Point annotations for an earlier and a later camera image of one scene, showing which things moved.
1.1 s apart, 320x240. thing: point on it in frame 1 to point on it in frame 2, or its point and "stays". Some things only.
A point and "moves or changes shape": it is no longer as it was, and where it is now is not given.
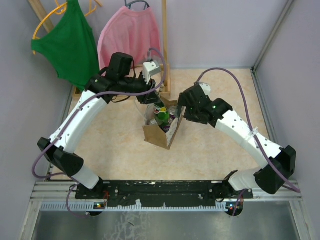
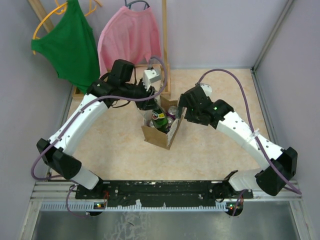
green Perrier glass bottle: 162,117 moves or changes shape
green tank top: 70,47 stays
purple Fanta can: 166,128 to 169,123
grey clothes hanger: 146,4 stays
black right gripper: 183,102 stays
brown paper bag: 154,134 stays
